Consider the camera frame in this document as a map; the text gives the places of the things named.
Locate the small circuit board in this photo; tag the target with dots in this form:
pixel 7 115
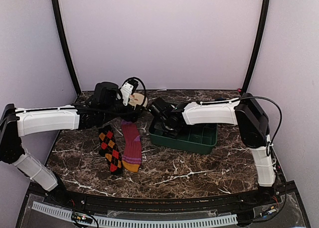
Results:
pixel 81 218

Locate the black frame post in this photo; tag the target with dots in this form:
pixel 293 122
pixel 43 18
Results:
pixel 257 45
pixel 64 46

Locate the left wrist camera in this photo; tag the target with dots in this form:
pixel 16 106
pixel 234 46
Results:
pixel 129 87

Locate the white slotted cable duct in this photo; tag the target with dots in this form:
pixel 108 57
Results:
pixel 135 220

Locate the beige floral plate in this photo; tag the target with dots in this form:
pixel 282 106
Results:
pixel 138 99

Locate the maroon purple striped sock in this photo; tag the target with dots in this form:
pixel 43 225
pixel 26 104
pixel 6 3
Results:
pixel 132 157

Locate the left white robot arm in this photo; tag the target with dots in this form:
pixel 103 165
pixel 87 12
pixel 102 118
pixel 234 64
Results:
pixel 16 123

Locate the black orange argyle sock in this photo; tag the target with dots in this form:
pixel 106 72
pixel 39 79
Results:
pixel 109 150

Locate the green compartment tray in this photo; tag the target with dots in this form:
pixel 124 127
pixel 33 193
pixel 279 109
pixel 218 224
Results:
pixel 199 138

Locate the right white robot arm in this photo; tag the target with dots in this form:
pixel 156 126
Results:
pixel 244 112

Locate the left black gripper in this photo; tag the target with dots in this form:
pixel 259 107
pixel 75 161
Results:
pixel 131 114

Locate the black front rail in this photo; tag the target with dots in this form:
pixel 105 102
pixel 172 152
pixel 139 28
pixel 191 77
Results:
pixel 94 204

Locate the right black frame post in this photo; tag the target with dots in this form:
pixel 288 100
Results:
pixel 257 45

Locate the left black frame post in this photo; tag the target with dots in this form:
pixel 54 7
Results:
pixel 64 46

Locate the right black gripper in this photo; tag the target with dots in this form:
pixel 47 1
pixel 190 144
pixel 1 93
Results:
pixel 157 125

